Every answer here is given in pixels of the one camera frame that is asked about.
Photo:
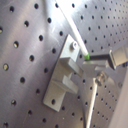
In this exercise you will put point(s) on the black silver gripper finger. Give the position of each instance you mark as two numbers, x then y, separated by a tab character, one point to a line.
115	57

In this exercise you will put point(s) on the silver screw on bracket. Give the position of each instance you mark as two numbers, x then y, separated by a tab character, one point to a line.
100	79

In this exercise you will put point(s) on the grey metal cable clip bracket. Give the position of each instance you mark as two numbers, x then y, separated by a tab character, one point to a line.
60	82

